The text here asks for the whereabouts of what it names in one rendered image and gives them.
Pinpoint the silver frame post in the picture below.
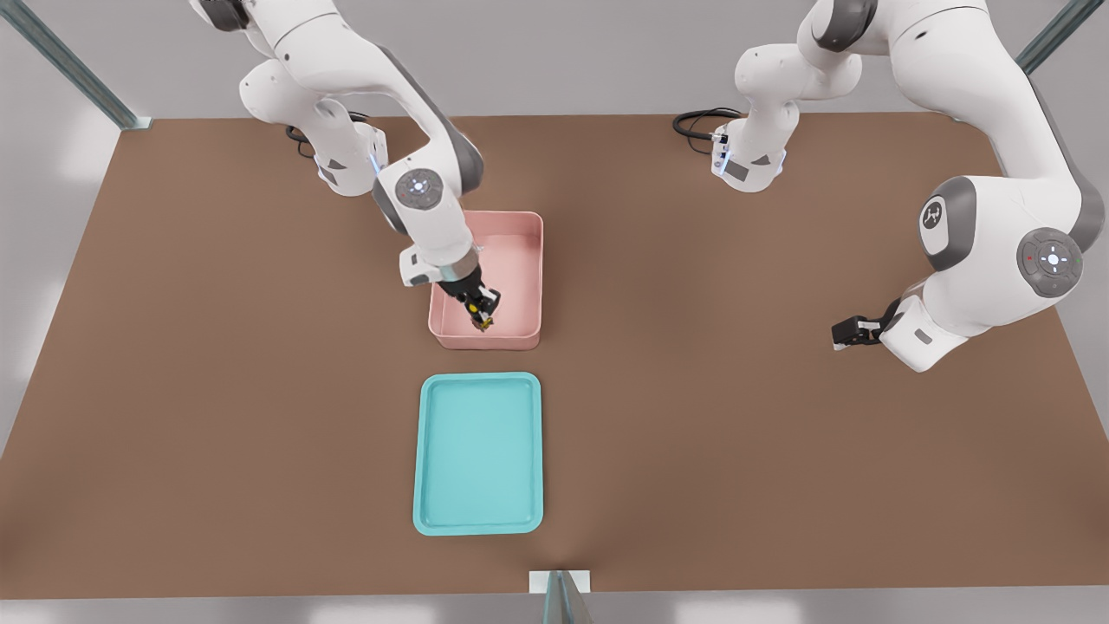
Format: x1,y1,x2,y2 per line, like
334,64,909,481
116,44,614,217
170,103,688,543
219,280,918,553
1015,0,1106,75
0,0,152,132
529,569,593,624

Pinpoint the pale blue-green tray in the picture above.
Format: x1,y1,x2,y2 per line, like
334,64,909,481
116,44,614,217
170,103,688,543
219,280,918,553
412,372,544,536

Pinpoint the black cable loop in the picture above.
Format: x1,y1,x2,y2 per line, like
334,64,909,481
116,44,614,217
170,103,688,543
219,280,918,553
286,111,372,160
673,107,744,156

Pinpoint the pink plastic box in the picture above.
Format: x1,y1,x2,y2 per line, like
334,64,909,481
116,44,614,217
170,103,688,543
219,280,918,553
428,211,544,351

